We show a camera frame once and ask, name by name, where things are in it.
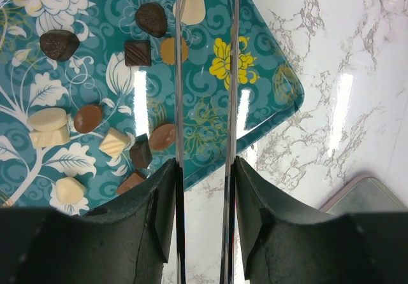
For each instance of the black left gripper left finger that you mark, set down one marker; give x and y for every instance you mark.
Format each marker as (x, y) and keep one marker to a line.
(126, 240)

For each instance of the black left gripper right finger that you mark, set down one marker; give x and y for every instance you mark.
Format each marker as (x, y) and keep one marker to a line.
(286, 241)

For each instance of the metal tongs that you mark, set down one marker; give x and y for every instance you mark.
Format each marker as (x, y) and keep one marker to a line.
(228, 221)

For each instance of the white teardrop chocolate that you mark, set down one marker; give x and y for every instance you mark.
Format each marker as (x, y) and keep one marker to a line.
(194, 12)

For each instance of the milk cube chocolate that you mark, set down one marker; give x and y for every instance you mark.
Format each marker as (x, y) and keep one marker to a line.
(133, 180)

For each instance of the white rounded chocolate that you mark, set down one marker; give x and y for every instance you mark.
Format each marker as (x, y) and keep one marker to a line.
(69, 190)

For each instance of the dark cube chocolate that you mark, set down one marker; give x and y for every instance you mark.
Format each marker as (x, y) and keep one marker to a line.
(140, 153)

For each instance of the white square striped chocolate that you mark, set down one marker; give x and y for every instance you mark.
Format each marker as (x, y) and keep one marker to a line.
(114, 143)

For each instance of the milk oval chocolate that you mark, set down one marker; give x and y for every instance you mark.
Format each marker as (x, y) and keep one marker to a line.
(162, 137)
(88, 118)

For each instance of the white rectangular chocolate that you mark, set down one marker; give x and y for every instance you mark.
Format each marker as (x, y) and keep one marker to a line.
(50, 138)

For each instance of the white oval chocolate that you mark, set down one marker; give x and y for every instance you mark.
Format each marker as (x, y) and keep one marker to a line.
(48, 119)

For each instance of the dark square striped chocolate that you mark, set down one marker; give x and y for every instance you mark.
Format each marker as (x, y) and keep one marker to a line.
(137, 53)

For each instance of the caramel round fluted chocolate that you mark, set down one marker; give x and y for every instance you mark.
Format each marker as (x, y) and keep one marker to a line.
(167, 51)

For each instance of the dark strawberry chocolate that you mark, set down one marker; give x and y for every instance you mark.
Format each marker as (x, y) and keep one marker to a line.
(59, 45)

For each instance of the dark teardrop chocolate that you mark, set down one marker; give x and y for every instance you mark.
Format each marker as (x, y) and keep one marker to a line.
(151, 18)

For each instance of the square tin lid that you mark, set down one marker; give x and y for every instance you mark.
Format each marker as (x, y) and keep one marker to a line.
(363, 194)

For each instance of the teal floral tray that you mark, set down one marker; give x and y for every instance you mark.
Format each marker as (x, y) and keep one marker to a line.
(135, 100)

